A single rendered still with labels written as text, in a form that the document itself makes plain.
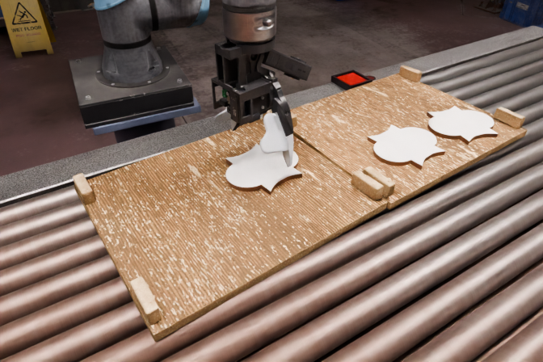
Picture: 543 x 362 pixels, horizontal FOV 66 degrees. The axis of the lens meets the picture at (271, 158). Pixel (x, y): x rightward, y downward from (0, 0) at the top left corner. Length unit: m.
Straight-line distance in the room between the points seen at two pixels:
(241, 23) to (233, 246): 0.31
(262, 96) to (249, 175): 0.16
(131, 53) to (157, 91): 0.11
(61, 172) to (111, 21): 0.39
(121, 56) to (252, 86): 0.55
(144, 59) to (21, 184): 0.43
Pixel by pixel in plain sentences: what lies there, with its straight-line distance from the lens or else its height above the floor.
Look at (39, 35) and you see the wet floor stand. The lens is 4.22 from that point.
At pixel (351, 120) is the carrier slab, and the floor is 0.94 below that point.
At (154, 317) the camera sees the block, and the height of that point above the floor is 0.95.
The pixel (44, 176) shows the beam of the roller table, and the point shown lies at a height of 0.91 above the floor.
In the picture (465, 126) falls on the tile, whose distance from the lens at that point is 0.96.
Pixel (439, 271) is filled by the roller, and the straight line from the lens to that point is 0.67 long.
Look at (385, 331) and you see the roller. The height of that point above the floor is 0.92.
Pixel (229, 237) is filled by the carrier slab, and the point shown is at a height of 0.94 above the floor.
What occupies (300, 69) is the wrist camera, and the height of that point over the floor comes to 1.12.
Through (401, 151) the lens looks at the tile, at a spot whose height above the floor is 0.95.
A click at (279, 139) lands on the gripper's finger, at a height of 1.04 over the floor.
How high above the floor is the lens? 1.40
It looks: 35 degrees down
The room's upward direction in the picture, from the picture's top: straight up
